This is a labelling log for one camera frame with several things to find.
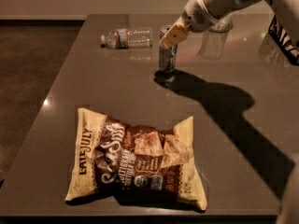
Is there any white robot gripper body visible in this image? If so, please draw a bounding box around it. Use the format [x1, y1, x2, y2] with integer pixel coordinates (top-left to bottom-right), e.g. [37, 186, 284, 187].
[181, 0, 219, 33]

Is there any black patterned bag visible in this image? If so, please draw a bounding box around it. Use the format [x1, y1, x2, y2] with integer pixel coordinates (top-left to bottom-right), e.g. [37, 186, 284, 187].
[268, 17, 299, 66]

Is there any brown Late July chip bag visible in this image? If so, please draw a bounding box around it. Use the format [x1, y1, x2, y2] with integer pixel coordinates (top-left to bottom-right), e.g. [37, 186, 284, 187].
[65, 108, 207, 211]

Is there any clear plastic water bottle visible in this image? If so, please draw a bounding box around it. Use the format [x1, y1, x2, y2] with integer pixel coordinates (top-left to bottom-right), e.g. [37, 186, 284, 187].
[100, 27, 153, 49]

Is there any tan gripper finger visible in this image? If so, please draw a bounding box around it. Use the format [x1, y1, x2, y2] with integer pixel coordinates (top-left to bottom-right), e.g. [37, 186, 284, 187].
[159, 17, 189, 49]

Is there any clear cup with utensils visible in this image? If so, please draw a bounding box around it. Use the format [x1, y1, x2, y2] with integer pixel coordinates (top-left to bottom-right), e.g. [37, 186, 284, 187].
[199, 15, 234, 60]

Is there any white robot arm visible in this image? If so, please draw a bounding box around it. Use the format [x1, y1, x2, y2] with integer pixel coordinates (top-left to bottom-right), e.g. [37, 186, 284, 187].
[159, 0, 299, 49]

